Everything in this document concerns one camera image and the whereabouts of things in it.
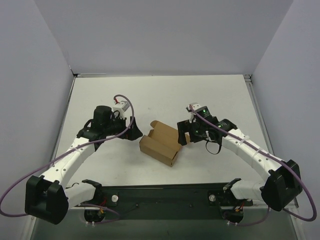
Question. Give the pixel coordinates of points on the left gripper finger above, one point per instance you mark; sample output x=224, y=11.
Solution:
x=128, y=135
x=135, y=132

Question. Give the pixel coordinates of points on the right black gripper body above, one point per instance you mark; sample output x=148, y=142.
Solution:
x=188, y=128

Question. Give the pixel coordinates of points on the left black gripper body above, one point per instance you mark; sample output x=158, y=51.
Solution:
x=128, y=127

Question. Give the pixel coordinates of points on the brown cardboard paper box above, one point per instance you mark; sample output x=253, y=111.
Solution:
x=161, y=143

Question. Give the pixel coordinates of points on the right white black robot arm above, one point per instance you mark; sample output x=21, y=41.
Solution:
x=279, y=185

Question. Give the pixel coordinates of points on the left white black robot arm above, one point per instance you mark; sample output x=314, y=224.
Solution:
x=48, y=196

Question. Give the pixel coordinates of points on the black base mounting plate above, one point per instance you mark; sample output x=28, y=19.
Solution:
x=197, y=201

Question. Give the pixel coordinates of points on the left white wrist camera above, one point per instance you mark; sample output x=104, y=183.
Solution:
x=119, y=108

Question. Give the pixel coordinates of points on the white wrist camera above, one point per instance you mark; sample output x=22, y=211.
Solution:
x=119, y=108
x=191, y=108

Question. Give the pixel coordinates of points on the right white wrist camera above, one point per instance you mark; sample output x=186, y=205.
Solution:
x=191, y=108

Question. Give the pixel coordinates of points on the aluminium table frame rail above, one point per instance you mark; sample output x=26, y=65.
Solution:
x=249, y=84

